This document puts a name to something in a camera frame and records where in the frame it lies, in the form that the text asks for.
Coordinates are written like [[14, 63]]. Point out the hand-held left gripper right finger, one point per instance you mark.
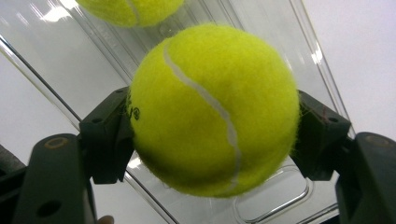
[[320, 140]]

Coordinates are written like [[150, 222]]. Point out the clear plastic tray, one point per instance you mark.
[[77, 62]]

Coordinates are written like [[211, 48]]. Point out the white board sheet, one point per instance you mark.
[[364, 62]]

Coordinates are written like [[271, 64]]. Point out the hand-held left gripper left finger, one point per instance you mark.
[[106, 137]]

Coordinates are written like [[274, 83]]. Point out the yellow tennis ball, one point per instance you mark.
[[134, 12], [214, 112]]

